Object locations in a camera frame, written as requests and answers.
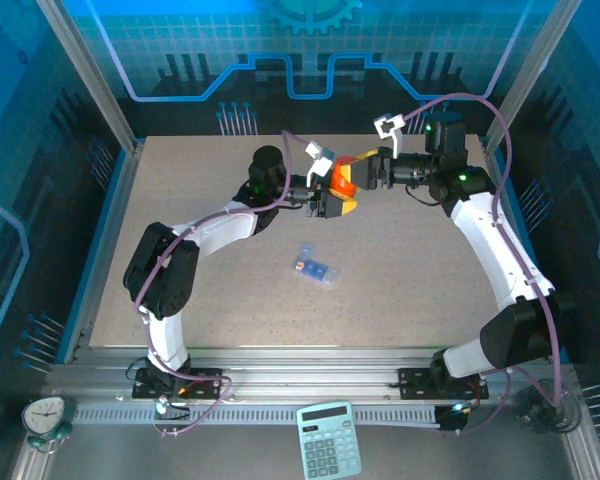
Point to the aluminium table side rail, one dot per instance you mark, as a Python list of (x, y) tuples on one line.
[(121, 200), (506, 197)]

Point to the green alarm clock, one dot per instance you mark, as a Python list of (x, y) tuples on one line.
[(42, 414)]

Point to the left wrist camera, white mount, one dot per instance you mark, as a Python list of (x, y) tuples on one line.
[(320, 165)]

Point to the black controller box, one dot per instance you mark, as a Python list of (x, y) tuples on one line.
[(452, 419)]

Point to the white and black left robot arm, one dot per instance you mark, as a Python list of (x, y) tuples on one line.
[(220, 231)]

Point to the mint green calculator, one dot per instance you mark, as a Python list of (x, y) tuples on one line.
[(330, 445)]

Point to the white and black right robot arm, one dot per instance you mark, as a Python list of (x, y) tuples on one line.
[(495, 250)]

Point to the aluminium frame post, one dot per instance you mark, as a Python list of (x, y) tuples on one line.
[(530, 75), (87, 75)]

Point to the aluminium mounting beam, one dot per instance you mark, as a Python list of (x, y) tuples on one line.
[(305, 375)]

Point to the right wrist camera, white mount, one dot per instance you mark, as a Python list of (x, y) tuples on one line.
[(397, 140)]

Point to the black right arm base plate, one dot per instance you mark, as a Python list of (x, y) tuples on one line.
[(415, 384)]

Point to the blue clear pill organizer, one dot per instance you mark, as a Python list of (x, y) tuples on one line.
[(320, 272)]

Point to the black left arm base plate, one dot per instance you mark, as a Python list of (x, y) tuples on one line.
[(205, 387)]

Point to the wrist camera, white mount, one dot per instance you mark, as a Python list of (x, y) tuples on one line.
[(320, 165), (397, 140)]

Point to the small circuit board with LED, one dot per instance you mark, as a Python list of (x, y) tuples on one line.
[(167, 407)]

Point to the small black desk fan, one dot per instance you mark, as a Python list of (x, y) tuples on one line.
[(540, 412)]

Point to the orange pill bottle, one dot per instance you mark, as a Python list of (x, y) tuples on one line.
[(341, 187)]

